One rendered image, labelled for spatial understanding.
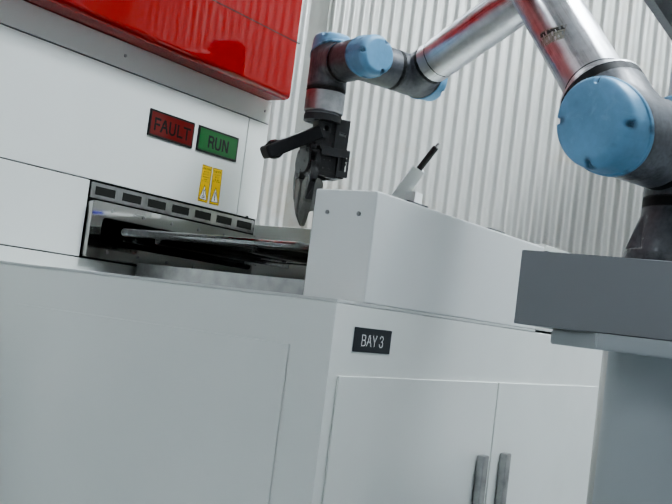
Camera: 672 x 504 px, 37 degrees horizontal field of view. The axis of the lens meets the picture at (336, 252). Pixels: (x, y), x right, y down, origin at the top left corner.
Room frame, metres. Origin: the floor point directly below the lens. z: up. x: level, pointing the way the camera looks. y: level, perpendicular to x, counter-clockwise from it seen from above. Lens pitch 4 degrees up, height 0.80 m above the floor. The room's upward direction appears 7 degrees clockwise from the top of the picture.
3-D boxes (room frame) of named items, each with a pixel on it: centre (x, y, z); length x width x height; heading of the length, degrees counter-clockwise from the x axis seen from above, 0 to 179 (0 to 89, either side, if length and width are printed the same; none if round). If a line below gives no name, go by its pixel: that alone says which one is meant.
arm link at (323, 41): (1.90, 0.05, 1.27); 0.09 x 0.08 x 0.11; 34
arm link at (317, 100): (1.91, 0.06, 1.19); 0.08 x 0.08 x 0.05
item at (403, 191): (1.91, -0.12, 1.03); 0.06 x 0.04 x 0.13; 56
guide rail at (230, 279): (1.63, 0.13, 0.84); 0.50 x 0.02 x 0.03; 56
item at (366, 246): (1.51, -0.16, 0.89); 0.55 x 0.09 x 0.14; 146
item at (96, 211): (1.87, 0.29, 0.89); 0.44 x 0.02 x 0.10; 146
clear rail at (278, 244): (1.61, 0.21, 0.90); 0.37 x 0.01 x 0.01; 56
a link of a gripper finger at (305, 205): (1.89, 0.05, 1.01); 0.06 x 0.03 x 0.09; 112
